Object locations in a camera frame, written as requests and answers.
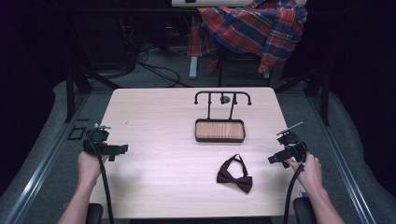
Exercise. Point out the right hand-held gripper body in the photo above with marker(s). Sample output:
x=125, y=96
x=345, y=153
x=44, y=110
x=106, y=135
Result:
x=292, y=146

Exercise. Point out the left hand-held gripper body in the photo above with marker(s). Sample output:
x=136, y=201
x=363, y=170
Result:
x=99, y=146

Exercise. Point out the person's left hand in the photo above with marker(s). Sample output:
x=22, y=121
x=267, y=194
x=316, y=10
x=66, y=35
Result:
x=88, y=168

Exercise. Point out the person's right hand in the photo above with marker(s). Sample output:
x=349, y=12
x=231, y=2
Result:
x=306, y=174

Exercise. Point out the dark red bow tie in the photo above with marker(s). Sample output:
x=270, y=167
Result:
x=234, y=176

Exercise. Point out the black armrest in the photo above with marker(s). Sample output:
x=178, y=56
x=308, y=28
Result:
x=303, y=211
x=94, y=214

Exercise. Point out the black metal stand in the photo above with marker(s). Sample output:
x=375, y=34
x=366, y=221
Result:
x=74, y=93
x=320, y=93

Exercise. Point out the black rack with wooden tray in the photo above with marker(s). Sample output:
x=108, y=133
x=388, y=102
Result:
x=219, y=129

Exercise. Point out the black table grommet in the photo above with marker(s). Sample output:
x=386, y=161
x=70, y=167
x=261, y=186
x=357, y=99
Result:
x=224, y=99

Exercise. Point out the black chair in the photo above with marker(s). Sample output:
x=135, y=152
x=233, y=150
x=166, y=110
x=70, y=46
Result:
x=239, y=67

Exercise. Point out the dark equipment cabinet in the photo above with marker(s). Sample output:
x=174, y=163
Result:
x=106, y=40

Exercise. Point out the red blue plaid cloth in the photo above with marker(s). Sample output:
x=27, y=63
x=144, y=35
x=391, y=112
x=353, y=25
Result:
x=255, y=31

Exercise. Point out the aluminium rail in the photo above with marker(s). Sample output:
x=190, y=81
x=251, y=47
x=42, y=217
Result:
x=40, y=174
x=342, y=161

